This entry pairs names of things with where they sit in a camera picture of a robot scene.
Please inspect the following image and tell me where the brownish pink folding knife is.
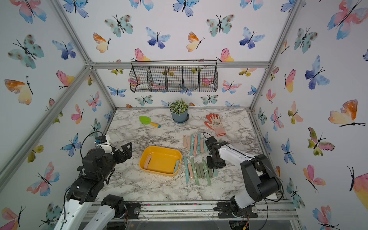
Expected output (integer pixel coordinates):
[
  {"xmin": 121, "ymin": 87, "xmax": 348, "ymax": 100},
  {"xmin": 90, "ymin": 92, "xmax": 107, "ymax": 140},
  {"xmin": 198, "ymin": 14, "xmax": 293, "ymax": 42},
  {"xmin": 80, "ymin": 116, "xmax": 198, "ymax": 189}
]
[{"xmin": 188, "ymin": 163, "xmax": 194, "ymax": 179}]

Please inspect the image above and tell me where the pink folding knife long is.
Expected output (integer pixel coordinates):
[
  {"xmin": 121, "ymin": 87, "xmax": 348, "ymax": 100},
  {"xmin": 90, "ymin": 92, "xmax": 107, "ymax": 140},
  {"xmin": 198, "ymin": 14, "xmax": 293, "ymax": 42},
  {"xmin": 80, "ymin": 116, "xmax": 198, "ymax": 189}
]
[{"xmin": 200, "ymin": 140, "xmax": 205, "ymax": 153}]

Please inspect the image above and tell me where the black wire wall basket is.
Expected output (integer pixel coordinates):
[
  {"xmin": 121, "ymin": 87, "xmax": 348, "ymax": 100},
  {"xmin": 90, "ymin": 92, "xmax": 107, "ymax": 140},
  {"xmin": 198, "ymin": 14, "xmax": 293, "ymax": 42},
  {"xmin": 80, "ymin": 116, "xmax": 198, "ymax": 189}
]
[{"xmin": 128, "ymin": 59, "xmax": 218, "ymax": 95}]

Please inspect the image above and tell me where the red white garden glove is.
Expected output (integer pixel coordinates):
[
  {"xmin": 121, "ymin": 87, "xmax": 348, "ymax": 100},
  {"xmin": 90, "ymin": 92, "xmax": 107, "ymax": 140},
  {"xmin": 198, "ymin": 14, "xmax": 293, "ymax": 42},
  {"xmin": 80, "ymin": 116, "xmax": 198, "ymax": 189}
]
[{"xmin": 205, "ymin": 113, "xmax": 226, "ymax": 137}]

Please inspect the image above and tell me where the yellow storage box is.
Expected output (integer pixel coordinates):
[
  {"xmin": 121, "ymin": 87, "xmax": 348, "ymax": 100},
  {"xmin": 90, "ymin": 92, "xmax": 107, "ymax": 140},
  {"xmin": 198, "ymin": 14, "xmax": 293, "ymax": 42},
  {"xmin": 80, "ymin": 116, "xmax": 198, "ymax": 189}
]
[{"xmin": 139, "ymin": 146, "xmax": 182, "ymax": 177}]

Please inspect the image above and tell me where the pink folding fruit knife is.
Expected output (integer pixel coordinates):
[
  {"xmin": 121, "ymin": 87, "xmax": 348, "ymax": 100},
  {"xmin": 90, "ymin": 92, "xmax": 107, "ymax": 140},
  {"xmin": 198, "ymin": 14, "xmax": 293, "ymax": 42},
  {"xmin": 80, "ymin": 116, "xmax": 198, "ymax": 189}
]
[{"xmin": 183, "ymin": 135, "xmax": 187, "ymax": 148}]

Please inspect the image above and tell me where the green yellow toy trowel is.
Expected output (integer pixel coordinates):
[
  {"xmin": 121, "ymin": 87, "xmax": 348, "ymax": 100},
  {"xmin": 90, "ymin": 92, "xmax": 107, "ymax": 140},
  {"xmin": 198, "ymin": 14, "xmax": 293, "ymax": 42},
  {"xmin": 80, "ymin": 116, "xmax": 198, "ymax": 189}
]
[{"xmin": 139, "ymin": 116, "xmax": 161, "ymax": 128}]

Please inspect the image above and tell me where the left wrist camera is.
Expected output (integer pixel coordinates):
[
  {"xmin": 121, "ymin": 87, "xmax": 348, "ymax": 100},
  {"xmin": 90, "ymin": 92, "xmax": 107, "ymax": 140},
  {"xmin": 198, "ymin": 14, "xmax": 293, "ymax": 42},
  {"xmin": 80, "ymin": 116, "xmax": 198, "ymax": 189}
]
[{"xmin": 95, "ymin": 136, "xmax": 113, "ymax": 153}]

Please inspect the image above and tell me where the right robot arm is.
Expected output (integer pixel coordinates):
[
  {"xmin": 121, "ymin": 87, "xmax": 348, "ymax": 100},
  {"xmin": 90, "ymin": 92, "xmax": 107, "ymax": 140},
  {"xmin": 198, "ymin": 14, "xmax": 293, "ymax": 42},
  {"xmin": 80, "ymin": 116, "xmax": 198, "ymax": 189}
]
[{"xmin": 205, "ymin": 137, "xmax": 283, "ymax": 218}]

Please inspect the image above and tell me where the aluminium front rail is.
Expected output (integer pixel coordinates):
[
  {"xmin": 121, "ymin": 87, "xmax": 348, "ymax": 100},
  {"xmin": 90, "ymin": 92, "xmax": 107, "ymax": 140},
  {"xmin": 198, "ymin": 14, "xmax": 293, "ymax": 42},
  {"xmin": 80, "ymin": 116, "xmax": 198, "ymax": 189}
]
[{"xmin": 57, "ymin": 200, "xmax": 300, "ymax": 222}]

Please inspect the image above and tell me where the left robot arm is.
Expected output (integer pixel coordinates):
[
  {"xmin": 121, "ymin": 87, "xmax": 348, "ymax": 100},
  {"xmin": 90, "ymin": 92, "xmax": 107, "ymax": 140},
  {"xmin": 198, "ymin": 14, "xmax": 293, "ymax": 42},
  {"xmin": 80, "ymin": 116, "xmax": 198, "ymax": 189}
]
[{"xmin": 54, "ymin": 142, "xmax": 132, "ymax": 230}]

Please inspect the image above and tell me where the green ceramic knife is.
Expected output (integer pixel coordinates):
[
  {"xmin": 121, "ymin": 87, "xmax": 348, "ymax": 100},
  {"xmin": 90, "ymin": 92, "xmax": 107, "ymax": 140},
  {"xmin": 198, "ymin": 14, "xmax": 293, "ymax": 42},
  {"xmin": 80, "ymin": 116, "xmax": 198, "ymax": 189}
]
[
  {"xmin": 190, "ymin": 158, "xmax": 200, "ymax": 186},
  {"xmin": 202, "ymin": 159, "xmax": 211, "ymax": 186}
]

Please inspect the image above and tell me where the small teal folding knife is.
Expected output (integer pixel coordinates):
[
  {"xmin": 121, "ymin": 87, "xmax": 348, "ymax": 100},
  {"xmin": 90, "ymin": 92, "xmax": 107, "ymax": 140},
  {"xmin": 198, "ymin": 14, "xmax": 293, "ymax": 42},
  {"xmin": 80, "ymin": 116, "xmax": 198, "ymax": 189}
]
[{"xmin": 173, "ymin": 160, "xmax": 180, "ymax": 173}]

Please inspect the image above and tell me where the potted green plant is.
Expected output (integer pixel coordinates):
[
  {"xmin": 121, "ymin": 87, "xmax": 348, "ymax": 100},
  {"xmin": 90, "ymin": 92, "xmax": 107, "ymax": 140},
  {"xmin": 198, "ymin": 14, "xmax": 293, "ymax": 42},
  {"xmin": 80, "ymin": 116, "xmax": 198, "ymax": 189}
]
[{"xmin": 169, "ymin": 99, "xmax": 189, "ymax": 124}]

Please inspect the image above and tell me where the pink ceramic knife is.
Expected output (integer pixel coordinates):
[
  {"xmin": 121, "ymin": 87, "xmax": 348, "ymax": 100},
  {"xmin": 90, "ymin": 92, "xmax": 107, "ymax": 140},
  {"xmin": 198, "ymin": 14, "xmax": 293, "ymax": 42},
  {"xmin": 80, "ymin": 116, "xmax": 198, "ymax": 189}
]
[{"xmin": 193, "ymin": 135, "xmax": 198, "ymax": 156}]

